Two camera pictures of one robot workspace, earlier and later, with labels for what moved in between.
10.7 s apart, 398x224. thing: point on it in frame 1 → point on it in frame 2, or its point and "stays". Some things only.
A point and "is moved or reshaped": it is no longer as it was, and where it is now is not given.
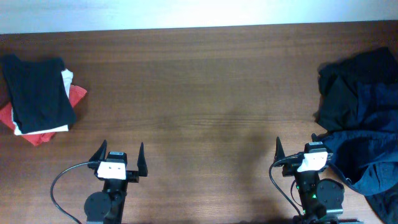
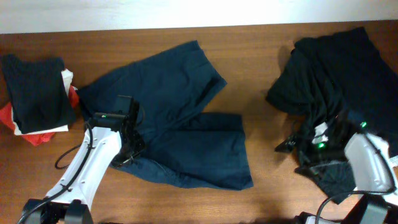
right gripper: x=291 y=165 → x=310 y=161
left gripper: x=141 y=167 → x=140 y=144
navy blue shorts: x=359 y=118 → x=182 y=144
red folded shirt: x=77 y=94 stays
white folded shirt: x=67 y=77 stays
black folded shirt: x=38 y=93 stays
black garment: x=378 y=65 is moved or reshaped
